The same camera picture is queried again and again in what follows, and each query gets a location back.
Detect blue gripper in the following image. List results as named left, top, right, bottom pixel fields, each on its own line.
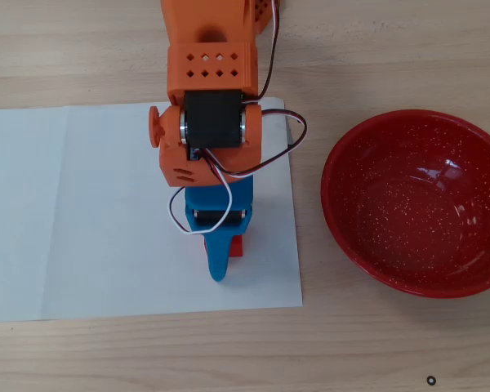
left=183, top=176, right=256, bottom=283

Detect red cube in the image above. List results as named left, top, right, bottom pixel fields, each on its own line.
left=203, top=234, right=246, bottom=259

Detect red speckled enamel bowl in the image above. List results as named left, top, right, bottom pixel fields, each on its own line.
left=320, top=109, right=490, bottom=300

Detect white paper sheet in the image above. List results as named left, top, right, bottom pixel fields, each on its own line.
left=0, top=97, right=305, bottom=324

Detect white red black servo cable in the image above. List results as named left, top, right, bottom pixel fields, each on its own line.
left=192, top=107, right=309, bottom=179
left=168, top=147, right=234, bottom=237
left=242, top=0, right=282, bottom=105

